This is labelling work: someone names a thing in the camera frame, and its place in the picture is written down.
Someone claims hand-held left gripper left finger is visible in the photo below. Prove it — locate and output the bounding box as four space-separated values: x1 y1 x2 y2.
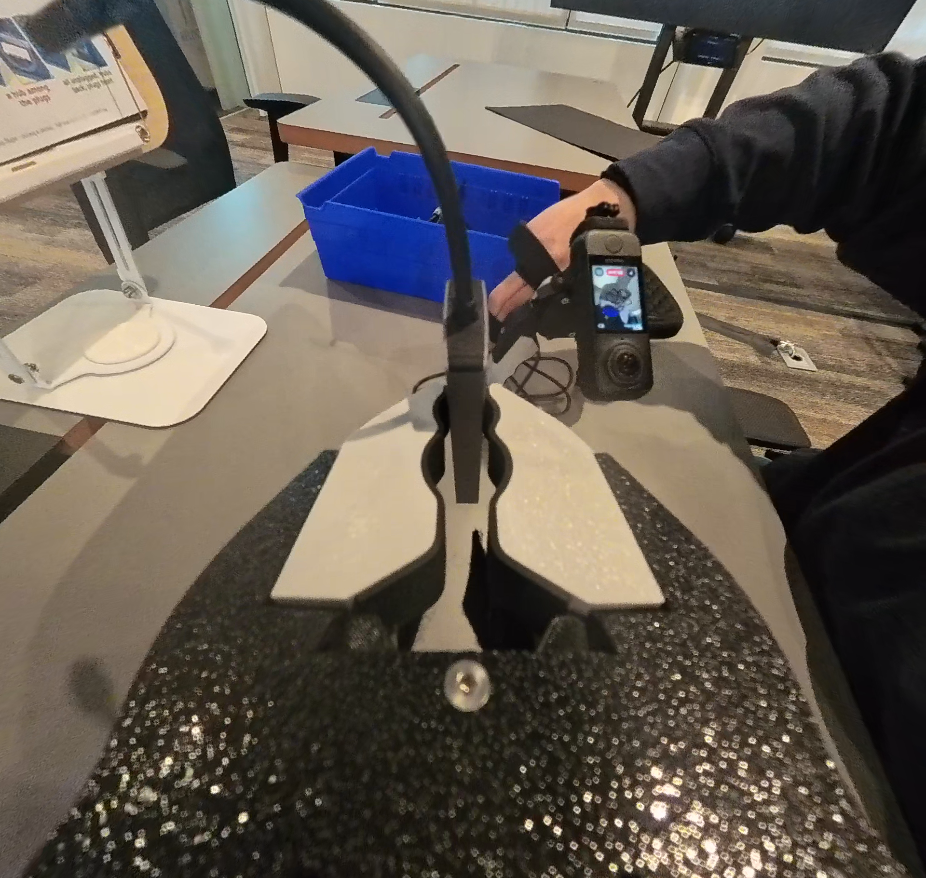
270 392 446 609

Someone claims person's right hand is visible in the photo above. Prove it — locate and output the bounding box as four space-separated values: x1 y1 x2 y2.
488 178 639 321

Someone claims person's lap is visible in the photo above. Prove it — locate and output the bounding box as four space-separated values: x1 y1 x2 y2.
756 379 926 878

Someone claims grey desk with wooden edge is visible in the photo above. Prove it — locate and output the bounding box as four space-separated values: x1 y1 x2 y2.
276 54 655 195

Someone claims thin black usb cable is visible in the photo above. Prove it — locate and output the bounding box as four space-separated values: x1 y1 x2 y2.
412 352 582 418

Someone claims person's right forearm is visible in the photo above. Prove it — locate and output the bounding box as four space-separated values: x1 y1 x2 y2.
600 52 926 251

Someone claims black desk mat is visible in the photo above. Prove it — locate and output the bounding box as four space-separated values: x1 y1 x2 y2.
483 103 665 164

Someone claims printed instruction board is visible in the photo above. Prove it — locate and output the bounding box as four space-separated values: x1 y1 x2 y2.
0 0 172 186

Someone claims white stand with base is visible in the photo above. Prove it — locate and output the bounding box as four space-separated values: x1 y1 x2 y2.
0 173 270 431

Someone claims blue plastic bin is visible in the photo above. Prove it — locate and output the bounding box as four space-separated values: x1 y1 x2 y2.
295 148 562 309

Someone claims metal floor outlet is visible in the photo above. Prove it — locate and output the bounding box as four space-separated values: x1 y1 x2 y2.
769 339 820 374

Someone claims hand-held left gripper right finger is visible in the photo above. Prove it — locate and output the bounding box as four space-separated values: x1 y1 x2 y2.
486 385 665 611

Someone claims thick black hub cable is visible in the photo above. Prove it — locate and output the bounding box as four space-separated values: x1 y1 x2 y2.
25 0 484 315

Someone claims black high back chair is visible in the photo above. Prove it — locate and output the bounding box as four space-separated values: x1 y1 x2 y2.
116 0 321 244

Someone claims black monitor stand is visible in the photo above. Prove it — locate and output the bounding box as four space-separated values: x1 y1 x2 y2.
631 23 755 135

